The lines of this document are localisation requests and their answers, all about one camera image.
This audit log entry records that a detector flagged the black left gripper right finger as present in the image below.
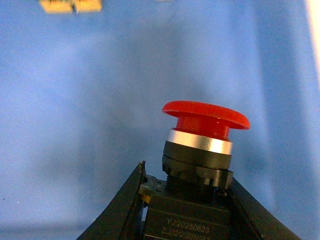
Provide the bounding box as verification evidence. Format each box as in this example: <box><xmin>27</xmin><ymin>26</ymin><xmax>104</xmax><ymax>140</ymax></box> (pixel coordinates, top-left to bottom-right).
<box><xmin>227</xmin><ymin>179</ymin><xmax>300</xmax><ymax>240</ymax></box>

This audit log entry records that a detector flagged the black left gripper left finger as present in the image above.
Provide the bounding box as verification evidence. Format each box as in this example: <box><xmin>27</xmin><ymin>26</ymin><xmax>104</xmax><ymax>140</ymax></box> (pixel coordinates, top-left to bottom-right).
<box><xmin>78</xmin><ymin>161</ymin><xmax>146</xmax><ymax>240</ymax></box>

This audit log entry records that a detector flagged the red emergency stop button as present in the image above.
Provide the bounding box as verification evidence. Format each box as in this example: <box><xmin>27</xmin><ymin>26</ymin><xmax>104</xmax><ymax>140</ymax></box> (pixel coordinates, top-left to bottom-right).
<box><xmin>139</xmin><ymin>100</ymin><xmax>250</xmax><ymax>240</ymax></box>

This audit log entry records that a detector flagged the blue plastic tray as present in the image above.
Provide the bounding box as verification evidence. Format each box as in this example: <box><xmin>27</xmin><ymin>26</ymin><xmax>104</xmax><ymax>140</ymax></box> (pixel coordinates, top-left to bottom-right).
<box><xmin>0</xmin><ymin>0</ymin><xmax>320</xmax><ymax>240</ymax></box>

